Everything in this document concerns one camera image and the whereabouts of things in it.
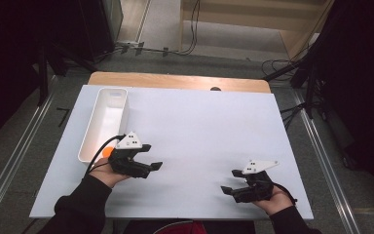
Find white rectangular bin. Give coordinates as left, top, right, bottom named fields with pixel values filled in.
left=77, top=87, right=131, bottom=164

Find metal floor rail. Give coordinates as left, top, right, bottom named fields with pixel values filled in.
left=291, top=88, right=362, bottom=234
left=0, top=75, right=59, bottom=226

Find hanging black cable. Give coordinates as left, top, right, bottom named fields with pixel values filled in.
left=174, top=0, right=202, bottom=57

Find coiled black floor cable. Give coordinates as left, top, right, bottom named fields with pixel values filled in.
left=260, top=58, right=306, bottom=81

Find person's right hand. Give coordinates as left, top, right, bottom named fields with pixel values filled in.
left=251, top=185, right=295, bottom=216

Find person's black and red clothing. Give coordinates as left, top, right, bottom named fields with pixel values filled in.
left=123, top=219, right=257, bottom=234

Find white table board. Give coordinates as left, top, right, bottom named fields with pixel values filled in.
left=28, top=84, right=316, bottom=221

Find black metal stand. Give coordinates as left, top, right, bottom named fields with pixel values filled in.
left=35, top=40, right=100, bottom=107
left=262, top=53, right=325, bottom=120

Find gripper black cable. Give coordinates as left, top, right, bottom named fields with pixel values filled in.
left=272, top=182, right=299, bottom=207
left=85, top=134, right=127, bottom=176

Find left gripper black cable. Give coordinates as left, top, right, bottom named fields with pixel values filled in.
left=85, top=134, right=127, bottom=176

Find wooden table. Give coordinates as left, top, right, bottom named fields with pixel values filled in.
left=87, top=71, right=273, bottom=95

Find wooden steps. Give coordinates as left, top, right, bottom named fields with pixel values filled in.
left=178, top=0, right=336, bottom=61

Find person's left hand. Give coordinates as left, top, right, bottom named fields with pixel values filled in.
left=89, top=157, right=131, bottom=189

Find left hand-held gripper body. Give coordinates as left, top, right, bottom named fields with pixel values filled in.
left=108, top=131, right=151, bottom=179

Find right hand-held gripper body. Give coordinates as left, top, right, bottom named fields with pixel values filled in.
left=232, top=159, right=281, bottom=204

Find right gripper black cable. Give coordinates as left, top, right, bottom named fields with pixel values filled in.
left=272, top=182, right=299, bottom=207

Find black curtain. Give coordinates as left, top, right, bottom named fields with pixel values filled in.
left=0, top=0, right=125, bottom=151
left=300, top=0, right=374, bottom=199

